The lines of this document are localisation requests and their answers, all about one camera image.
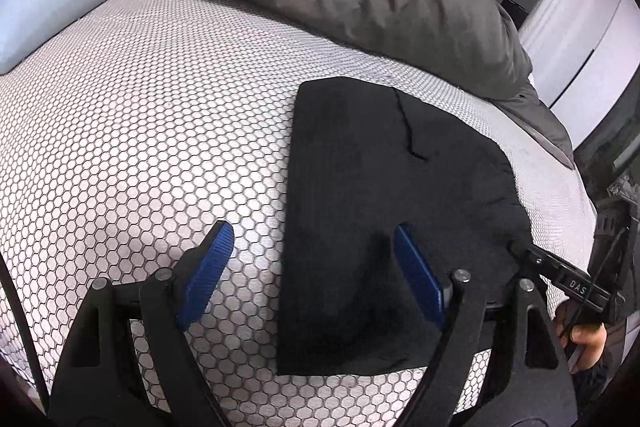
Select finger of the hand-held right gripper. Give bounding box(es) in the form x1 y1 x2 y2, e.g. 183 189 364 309
506 238 627 310

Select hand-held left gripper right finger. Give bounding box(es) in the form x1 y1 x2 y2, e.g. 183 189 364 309
394 224 593 427

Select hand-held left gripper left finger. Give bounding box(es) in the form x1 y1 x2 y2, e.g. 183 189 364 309
47 221 236 427

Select black pants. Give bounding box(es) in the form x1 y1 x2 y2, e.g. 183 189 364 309
276 77 533 378

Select person's right hand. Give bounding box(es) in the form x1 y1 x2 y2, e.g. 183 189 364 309
554 301 609 372

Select light blue pillow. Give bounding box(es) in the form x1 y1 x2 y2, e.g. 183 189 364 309
0 0 123 75

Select black cable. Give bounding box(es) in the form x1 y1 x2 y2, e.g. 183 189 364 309
0 252 52 408

